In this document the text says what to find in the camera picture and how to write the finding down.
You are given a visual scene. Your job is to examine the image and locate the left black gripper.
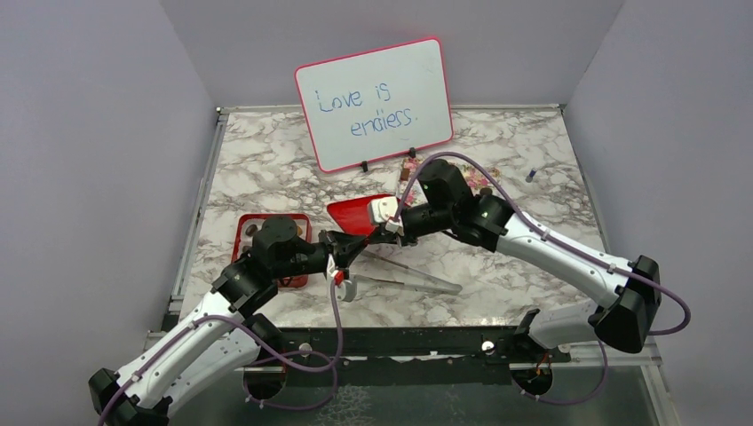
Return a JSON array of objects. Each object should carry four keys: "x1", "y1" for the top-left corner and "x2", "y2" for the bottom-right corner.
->
[{"x1": 273, "y1": 229, "x2": 368, "y2": 279}]

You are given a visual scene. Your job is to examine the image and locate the red box lid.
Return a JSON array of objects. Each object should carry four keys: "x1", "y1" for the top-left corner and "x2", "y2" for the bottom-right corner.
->
[{"x1": 326, "y1": 193, "x2": 388, "y2": 236}]

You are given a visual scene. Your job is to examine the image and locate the metal tongs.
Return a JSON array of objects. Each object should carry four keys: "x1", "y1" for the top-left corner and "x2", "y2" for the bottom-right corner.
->
[{"x1": 351, "y1": 251, "x2": 463, "y2": 296}]

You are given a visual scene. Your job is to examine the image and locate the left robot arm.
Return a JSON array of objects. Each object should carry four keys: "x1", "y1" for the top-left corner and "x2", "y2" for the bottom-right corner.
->
[{"x1": 88, "y1": 215, "x2": 369, "y2": 425}]

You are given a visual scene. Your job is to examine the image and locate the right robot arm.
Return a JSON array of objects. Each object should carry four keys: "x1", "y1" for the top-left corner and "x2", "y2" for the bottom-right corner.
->
[{"x1": 368, "y1": 159, "x2": 662, "y2": 361}]

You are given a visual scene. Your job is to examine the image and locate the red chocolate box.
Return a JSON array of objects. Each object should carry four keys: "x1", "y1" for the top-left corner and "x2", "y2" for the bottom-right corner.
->
[{"x1": 231, "y1": 213, "x2": 313, "y2": 262}]

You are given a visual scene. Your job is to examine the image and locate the black whiteboard stand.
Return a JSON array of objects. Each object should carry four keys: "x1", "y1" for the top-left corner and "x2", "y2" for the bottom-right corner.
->
[{"x1": 359, "y1": 147, "x2": 416, "y2": 173}]

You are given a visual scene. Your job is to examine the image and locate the small blue marker cap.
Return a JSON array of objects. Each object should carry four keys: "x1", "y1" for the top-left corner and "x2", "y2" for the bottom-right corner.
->
[{"x1": 525, "y1": 169, "x2": 537, "y2": 183}]

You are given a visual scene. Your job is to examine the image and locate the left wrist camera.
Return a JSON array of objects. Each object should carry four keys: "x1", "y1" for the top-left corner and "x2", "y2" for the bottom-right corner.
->
[{"x1": 328, "y1": 269, "x2": 357, "y2": 303}]

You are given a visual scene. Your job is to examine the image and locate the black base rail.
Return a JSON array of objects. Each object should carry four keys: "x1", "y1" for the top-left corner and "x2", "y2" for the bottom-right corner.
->
[{"x1": 240, "y1": 315, "x2": 570, "y2": 391}]

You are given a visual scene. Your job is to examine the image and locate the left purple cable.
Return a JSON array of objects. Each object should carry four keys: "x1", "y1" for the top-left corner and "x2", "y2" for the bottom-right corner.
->
[{"x1": 93, "y1": 279, "x2": 345, "y2": 426}]

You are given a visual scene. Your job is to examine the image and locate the white board pink frame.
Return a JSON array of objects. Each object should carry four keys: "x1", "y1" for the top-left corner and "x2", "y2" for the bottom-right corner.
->
[{"x1": 294, "y1": 37, "x2": 454, "y2": 173}]

